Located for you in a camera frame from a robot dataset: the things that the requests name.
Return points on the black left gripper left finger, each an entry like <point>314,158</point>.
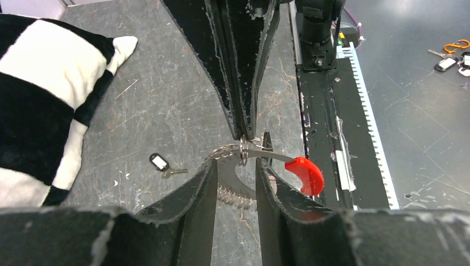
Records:
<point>176,230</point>

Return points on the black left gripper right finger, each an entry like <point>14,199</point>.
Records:
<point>295,230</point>

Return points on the black white checkered pillow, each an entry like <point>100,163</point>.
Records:
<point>53,77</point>

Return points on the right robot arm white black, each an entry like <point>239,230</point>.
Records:
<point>317,41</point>

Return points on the orange carabiner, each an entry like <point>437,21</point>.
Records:
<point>461,44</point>

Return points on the metal key organizer red handle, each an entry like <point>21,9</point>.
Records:
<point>232,191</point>

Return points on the white slotted cable duct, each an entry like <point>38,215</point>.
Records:
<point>350,53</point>

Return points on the spare keys with tags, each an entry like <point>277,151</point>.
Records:
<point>449,61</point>

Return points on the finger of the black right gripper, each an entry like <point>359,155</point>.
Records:
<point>200,25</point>
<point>248,28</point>

